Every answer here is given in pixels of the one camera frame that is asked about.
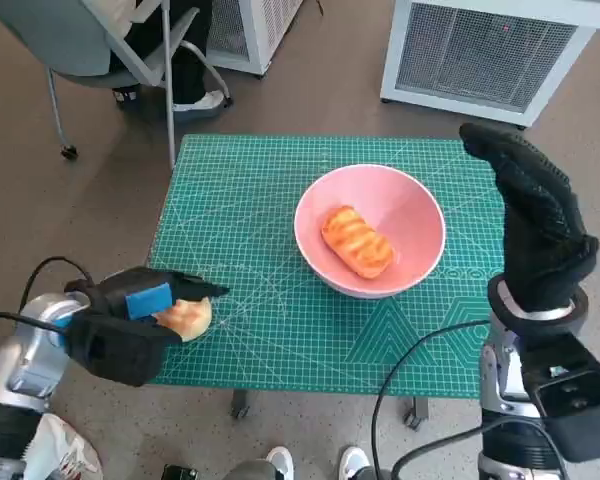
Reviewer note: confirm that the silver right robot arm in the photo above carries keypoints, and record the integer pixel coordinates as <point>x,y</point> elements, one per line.
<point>495,370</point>

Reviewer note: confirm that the grey office chair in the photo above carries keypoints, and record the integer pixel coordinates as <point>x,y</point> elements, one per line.
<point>55,40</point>

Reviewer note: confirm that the long striped toy bread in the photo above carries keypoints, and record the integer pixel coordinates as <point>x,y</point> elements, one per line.
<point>355,240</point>

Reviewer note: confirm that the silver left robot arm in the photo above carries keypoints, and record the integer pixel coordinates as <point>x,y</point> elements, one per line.
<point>25,350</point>

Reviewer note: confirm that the pink bowl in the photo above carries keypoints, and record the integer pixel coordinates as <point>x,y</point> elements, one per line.
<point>415,200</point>

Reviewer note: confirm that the large white mesh cabinet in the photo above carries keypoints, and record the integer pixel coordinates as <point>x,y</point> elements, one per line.
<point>480,50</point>

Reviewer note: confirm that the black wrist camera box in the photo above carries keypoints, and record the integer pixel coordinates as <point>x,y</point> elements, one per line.
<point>580,425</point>
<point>115,350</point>

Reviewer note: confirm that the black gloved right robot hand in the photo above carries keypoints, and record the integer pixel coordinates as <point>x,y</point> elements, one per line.
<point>540,240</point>

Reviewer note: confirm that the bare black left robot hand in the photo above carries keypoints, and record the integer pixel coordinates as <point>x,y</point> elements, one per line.
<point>125,287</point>

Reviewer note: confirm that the round toy bread bun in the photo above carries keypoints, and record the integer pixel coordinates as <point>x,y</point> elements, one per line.
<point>190,320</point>

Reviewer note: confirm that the small white mesh cabinet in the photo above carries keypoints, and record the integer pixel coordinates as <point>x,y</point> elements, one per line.
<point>260,45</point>

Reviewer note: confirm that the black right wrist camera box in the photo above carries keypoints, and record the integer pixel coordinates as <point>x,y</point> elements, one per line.
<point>580,425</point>

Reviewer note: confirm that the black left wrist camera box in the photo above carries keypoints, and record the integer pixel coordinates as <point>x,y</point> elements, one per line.
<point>115,350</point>

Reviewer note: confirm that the green cutting mat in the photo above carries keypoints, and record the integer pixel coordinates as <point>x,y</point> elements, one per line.
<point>250,200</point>

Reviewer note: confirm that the person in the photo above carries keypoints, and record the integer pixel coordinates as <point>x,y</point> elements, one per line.
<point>190,65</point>
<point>282,460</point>
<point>65,450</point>

